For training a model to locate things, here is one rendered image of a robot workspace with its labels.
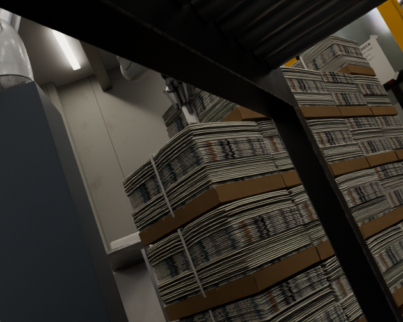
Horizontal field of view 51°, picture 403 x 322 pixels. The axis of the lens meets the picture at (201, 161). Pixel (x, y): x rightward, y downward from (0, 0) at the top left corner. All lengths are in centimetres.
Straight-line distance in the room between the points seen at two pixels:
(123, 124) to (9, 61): 720
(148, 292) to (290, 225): 442
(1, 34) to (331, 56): 152
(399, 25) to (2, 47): 208
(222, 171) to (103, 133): 724
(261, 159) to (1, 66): 73
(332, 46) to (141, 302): 415
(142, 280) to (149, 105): 395
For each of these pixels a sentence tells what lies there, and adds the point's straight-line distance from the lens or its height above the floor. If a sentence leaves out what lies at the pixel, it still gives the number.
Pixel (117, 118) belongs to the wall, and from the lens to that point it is 836.
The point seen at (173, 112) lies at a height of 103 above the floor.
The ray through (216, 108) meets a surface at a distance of 136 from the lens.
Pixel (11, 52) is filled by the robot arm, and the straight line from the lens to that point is 117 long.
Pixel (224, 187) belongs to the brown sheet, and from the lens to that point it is 108.
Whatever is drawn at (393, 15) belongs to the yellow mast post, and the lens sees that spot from 268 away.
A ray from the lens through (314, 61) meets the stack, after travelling 224.
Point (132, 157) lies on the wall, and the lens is 805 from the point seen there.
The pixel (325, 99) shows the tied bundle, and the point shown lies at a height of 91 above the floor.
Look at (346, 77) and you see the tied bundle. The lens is 206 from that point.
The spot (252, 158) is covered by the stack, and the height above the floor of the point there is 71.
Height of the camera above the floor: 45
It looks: 15 degrees up
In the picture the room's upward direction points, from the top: 22 degrees counter-clockwise
